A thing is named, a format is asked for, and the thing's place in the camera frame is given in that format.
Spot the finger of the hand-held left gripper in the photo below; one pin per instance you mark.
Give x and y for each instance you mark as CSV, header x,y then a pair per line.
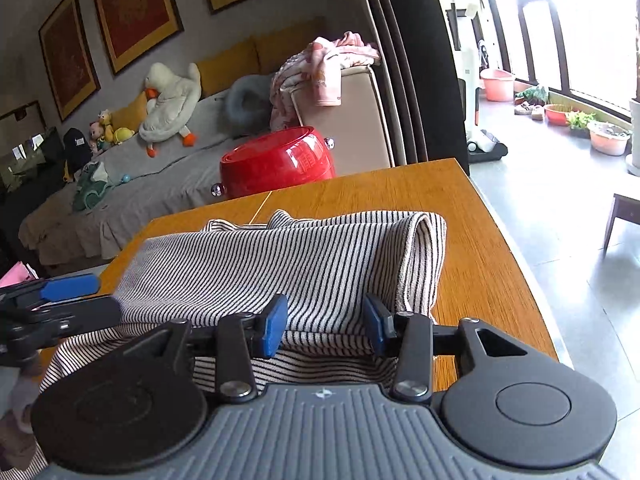
x,y
80,315
70,286

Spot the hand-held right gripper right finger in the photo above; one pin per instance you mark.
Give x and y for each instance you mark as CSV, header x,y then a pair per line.
x,y
375,327

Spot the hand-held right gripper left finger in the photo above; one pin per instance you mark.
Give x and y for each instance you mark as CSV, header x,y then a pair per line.
x,y
274,327

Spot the black white striped garment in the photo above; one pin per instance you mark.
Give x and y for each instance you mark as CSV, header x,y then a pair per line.
x,y
300,260

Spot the pink object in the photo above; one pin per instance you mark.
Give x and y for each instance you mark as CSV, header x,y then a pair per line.
x,y
15,275

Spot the green cloth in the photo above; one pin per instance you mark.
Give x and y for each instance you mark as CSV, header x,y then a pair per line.
x,y
92,187

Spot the dark glass cabinet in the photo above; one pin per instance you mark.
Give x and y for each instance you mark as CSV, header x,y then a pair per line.
x,y
30,160

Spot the grey covered sofa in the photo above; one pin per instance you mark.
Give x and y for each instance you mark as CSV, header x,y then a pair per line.
x,y
175,175

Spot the small pink doll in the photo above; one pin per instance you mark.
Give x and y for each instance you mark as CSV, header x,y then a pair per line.
x,y
96,135

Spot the red round stool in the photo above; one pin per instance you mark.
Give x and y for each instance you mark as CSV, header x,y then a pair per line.
x,y
280,160

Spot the small yellow cushion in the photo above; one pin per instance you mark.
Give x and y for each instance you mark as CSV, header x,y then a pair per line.
x,y
131,112

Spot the white duck plush toy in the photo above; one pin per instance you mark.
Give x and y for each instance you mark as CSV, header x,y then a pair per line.
x,y
167,105

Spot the grey pillow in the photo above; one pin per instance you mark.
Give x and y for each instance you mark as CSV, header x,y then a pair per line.
x,y
247,102

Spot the white upright floor cleaner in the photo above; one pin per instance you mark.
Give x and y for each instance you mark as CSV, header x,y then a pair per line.
x,y
472,85

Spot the pink printed blanket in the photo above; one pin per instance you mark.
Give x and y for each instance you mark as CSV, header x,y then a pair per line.
x,y
312,67

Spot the pair of slippers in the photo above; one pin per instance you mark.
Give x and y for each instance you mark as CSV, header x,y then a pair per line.
x,y
530,110

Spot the empty pink basin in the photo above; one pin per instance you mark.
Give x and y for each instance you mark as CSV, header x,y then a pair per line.
x,y
497,85

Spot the dark curtain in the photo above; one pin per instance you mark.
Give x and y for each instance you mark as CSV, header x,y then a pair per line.
x,y
425,60

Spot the dark wooden stool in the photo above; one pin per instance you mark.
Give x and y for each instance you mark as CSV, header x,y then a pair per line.
x,y
622,205

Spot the red plant pot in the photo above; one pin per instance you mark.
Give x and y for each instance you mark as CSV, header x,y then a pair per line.
x,y
557,116

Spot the green leafy potted plant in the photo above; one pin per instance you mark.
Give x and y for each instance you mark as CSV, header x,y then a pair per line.
x,y
534,95

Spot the small green potted plant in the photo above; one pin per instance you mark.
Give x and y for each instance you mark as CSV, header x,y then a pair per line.
x,y
580,122

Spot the pink basin with soil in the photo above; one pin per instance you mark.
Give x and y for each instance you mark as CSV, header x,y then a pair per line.
x,y
607,140

